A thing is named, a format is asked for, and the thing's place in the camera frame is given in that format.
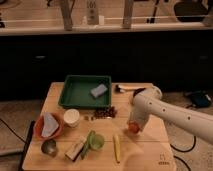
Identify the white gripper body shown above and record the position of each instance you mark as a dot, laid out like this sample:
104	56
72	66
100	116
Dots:
140	118

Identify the red apple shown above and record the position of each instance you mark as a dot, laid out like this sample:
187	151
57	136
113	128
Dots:
133	127

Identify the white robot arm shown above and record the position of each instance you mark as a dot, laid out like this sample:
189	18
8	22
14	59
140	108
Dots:
148	102

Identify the white paper cup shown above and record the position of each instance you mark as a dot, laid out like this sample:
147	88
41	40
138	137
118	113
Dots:
72	117

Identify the dark purple bowl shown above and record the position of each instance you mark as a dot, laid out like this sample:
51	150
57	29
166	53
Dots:
137	91

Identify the bunch of dark grapes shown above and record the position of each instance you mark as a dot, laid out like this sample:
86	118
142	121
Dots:
105	113

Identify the yellow banana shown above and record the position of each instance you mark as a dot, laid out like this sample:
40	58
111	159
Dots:
117	148

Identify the grey sponge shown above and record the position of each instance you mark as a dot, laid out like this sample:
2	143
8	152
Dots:
98	91

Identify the green measuring scoop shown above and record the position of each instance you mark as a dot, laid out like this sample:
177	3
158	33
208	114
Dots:
94	141

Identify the green plastic tray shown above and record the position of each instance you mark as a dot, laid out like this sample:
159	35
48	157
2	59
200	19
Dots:
76	92

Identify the dark blue bag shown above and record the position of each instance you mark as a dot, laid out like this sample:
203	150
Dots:
199	99

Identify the wooden block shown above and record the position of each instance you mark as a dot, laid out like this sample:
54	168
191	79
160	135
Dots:
75	149

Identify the grey folded cloth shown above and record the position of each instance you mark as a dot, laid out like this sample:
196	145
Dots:
50	125

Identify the wooden handled brush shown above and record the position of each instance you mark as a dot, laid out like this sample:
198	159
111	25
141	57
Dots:
123	88

